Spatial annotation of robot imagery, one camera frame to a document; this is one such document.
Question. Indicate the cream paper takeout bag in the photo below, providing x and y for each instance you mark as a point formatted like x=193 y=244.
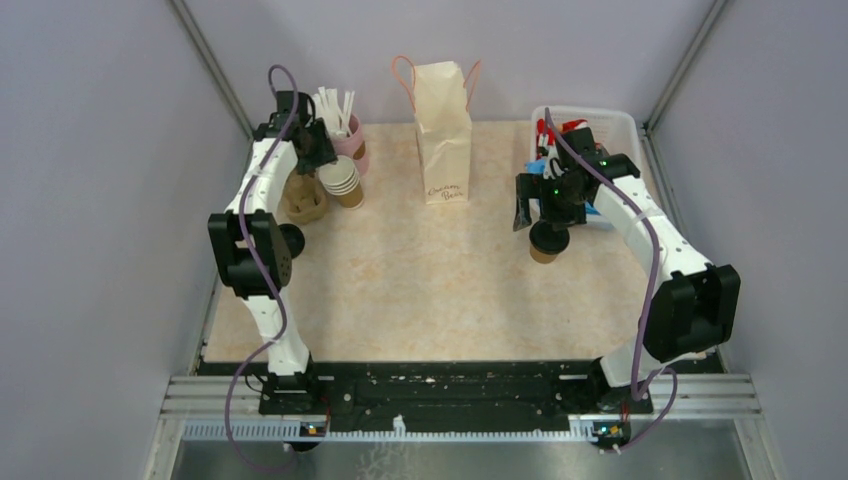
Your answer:
x=440 y=95

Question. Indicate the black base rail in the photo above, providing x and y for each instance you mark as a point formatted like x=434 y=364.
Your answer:
x=464 y=397

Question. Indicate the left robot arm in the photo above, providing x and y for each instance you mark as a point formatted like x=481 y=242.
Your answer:
x=254 y=252

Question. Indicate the brown pulp cup carrier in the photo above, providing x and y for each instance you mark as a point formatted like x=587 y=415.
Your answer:
x=304 y=199

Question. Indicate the stack of brown paper cups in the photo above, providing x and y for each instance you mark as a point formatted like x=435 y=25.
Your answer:
x=341 y=180

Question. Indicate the pink straw holder cup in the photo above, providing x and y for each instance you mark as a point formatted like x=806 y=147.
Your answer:
x=353 y=146

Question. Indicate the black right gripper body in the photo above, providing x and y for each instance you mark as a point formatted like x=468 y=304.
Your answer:
x=558 y=205

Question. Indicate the red patterned cloth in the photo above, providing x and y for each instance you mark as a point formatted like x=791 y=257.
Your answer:
x=544 y=133

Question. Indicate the blue cartoon cloth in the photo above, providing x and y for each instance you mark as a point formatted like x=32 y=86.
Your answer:
x=538 y=167

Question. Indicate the brown paper coffee cup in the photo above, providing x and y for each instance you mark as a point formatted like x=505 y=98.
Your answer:
x=541 y=256

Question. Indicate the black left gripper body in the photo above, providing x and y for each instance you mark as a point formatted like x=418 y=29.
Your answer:
x=320 y=150

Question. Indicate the black cup lid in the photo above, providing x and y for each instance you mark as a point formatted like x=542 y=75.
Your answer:
x=546 y=240

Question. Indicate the white plastic basket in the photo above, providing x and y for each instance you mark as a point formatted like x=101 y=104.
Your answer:
x=615 y=131

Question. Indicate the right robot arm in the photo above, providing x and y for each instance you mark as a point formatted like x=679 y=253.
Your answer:
x=690 y=302

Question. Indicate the white wrapped straws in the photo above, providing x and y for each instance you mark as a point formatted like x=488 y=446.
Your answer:
x=335 y=108

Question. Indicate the stack of black lids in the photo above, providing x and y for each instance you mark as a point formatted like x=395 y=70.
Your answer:
x=294 y=239

